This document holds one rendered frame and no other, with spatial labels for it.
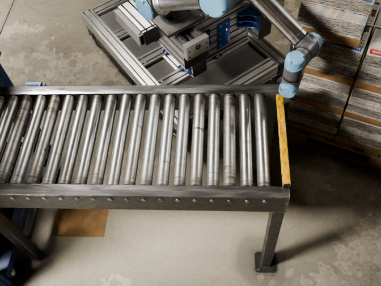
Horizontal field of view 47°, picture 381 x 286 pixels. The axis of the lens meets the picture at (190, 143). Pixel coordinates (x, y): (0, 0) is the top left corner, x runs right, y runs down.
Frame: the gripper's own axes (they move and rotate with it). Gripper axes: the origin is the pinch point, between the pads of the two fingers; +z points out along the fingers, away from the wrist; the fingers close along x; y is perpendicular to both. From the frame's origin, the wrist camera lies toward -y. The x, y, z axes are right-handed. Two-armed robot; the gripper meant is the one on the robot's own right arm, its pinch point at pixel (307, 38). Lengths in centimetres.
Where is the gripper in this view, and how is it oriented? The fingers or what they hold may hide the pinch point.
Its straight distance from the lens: 207.7
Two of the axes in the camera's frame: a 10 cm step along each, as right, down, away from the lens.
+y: -0.6, -5.4, -8.4
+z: 3.8, -7.9, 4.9
